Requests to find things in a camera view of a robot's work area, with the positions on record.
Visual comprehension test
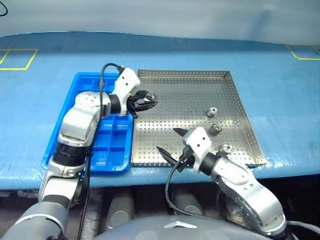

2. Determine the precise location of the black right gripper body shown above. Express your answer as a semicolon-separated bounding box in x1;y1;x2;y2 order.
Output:
174;146;196;174

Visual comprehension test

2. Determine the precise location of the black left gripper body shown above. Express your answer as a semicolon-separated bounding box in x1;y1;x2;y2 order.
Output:
127;90;142;119

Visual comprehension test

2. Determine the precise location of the perforated steel tray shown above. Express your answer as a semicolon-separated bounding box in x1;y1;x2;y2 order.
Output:
130;69;267;168

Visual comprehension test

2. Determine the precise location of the blue plastic compartment tray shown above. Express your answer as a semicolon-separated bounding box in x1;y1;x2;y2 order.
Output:
41;72;135;175

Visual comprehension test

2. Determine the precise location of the dark grey rounded shape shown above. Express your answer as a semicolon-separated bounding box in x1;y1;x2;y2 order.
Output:
105;189;137;231
171;189;205;219

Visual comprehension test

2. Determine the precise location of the grey robot torso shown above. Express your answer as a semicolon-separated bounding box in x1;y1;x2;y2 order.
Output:
93;214;272;240

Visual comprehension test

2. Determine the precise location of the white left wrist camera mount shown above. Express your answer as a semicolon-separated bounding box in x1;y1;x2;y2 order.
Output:
113;67;141;117

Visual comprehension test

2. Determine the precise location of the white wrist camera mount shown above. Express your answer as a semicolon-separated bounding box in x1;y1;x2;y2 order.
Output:
113;67;141;117
183;126;213;174

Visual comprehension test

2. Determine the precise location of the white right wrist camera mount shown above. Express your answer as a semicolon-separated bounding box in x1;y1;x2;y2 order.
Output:
183;126;213;174

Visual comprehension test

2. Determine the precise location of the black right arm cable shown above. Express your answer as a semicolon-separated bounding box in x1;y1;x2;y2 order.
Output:
164;147;222;221

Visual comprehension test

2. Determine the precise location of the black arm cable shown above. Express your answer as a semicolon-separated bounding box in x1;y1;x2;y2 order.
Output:
76;62;126;240
164;147;222;221

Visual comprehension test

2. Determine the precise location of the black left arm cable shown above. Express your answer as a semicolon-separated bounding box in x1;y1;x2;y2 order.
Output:
76;62;126;240

